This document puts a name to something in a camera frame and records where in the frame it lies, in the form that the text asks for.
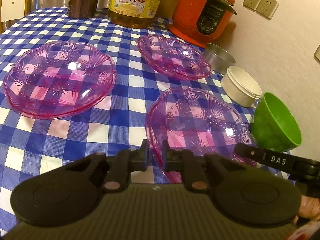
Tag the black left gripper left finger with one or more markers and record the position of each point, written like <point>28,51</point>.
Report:
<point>123,164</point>

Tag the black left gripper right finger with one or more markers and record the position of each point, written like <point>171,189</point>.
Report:
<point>186,163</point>

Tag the white round bowl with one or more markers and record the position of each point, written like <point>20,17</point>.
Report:
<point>240,86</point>

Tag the green plastic bowl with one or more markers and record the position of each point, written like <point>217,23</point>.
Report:
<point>273,126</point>

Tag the large purple plastic plate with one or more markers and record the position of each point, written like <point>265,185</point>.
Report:
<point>59,79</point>

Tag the round steel tin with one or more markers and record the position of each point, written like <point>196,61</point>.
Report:
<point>218,58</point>

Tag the operator hand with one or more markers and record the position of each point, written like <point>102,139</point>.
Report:
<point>309,209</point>

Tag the blue white checkered tablecloth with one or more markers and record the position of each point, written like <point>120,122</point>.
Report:
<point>31,147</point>

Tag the red electric rice cooker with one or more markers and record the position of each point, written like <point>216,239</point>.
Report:
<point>200,22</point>

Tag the large cooking oil bottle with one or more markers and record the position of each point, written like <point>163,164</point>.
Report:
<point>137,14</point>

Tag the white wooden chair back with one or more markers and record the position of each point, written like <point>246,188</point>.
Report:
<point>14,9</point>

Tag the black DAS handle bar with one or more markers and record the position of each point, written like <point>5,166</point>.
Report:
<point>300,169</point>

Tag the beige wall data socket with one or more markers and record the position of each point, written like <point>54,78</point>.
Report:
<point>317,54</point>

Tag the beige wall socket right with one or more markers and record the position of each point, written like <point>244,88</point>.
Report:
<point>267,8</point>

